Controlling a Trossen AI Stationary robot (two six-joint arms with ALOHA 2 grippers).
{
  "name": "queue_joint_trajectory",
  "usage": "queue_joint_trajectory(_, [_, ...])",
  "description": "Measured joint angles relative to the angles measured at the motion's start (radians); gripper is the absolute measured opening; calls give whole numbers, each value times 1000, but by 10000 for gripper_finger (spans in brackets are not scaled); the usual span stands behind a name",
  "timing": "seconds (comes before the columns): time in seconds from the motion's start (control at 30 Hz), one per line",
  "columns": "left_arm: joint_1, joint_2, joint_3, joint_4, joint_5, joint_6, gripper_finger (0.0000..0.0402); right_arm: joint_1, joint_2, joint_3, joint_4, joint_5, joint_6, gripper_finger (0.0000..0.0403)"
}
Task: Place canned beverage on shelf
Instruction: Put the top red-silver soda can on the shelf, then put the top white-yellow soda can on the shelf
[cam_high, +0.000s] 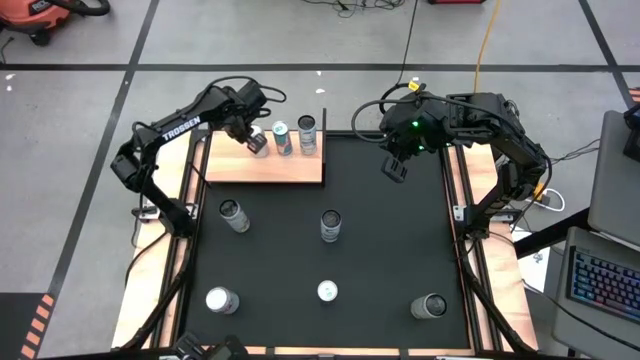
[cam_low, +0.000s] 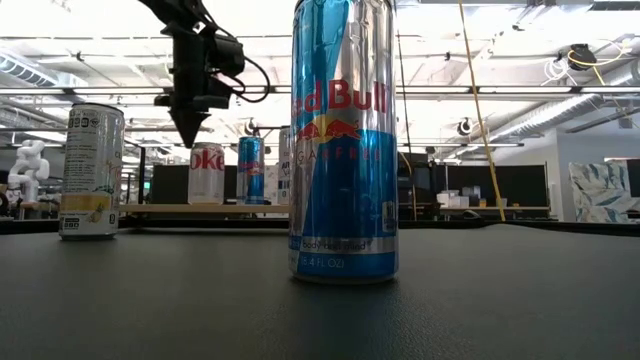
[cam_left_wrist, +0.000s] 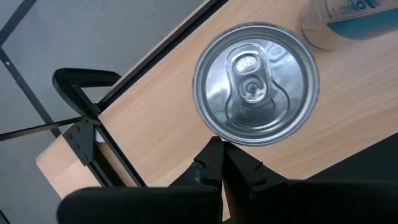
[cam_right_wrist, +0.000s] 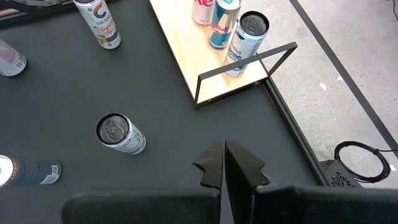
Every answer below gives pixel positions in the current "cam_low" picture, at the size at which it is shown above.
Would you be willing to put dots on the white Celsius Arctic Vibe can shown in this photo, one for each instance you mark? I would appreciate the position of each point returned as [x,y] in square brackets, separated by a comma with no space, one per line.
[283,170]

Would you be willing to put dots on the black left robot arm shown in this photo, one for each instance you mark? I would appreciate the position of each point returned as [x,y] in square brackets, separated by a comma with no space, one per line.
[192,50]

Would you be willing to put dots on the silver Diet Coke can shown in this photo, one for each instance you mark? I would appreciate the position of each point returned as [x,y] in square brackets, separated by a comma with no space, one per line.
[206,180]

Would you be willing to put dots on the speckled white panel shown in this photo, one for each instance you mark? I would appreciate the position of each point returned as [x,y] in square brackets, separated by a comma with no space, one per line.
[271,185]

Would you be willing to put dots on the black metal shelf frame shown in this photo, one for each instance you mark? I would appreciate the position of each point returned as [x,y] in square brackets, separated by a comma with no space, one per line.
[140,182]

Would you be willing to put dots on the white storage boxes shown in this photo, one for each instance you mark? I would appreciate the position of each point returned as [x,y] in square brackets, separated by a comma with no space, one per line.
[452,200]

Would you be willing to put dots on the blue silver Red Bull can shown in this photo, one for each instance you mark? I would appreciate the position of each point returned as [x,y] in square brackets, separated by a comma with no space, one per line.
[345,190]
[250,175]

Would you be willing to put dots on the black table mat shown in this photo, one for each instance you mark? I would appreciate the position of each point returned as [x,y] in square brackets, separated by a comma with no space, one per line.
[200,310]

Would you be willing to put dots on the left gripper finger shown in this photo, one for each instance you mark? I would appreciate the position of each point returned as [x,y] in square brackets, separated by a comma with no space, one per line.
[183,120]
[196,120]

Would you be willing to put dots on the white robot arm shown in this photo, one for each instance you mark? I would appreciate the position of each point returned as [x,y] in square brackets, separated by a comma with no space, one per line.
[27,170]

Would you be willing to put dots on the blue white painted sheet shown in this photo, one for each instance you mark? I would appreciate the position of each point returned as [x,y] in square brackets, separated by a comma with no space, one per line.
[595,190]

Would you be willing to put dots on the white Celsius pineapple can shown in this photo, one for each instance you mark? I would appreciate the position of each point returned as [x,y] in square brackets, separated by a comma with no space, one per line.
[90,175]

